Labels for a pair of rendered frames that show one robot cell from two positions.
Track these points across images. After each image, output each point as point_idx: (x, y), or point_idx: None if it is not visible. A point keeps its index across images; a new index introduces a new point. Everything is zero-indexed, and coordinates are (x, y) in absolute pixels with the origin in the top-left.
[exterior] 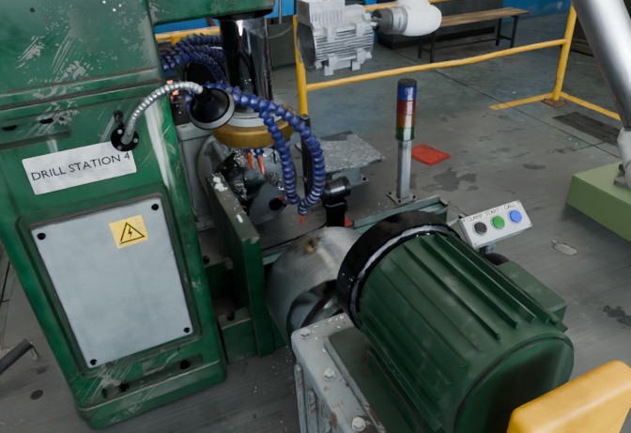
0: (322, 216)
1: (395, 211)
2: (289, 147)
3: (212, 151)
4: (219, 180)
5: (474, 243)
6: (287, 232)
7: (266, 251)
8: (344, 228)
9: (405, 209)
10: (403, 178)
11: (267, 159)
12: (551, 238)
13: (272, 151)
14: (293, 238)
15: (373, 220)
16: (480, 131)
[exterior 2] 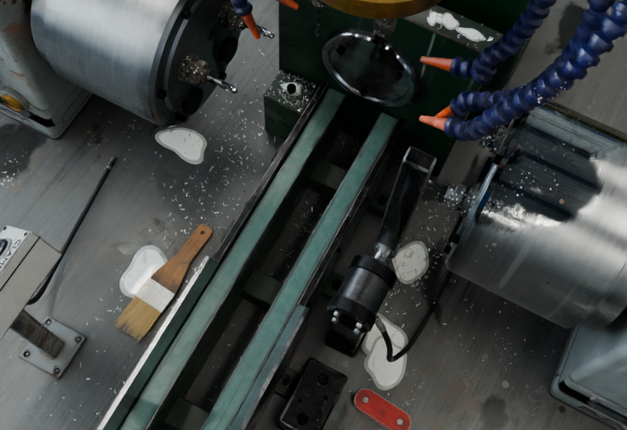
0: (452, 421)
1: (251, 396)
2: None
3: (601, 124)
4: (464, 33)
5: (6, 228)
6: (469, 328)
7: (386, 154)
8: (162, 19)
9: (238, 418)
10: None
11: (487, 177)
12: None
13: (488, 186)
14: (435, 302)
15: (278, 343)
16: None
